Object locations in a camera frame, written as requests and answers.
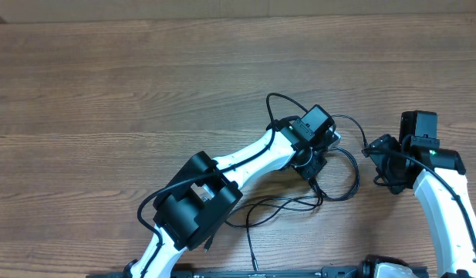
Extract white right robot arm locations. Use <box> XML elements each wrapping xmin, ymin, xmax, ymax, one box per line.
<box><xmin>363</xmin><ymin>110</ymin><xmax>476</xmax><ymax>277</ymax></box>

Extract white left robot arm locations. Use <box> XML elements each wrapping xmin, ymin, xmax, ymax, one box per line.
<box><xmin>122</xmin><ymin>105</ymin><xmax>335</xmax><ymax>277</ymax></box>

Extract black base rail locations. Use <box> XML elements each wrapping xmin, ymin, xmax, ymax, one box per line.
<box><xmin>86</xmin><ymin>254</ymin><xmax>430</xmax><ymax>278</ymax></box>

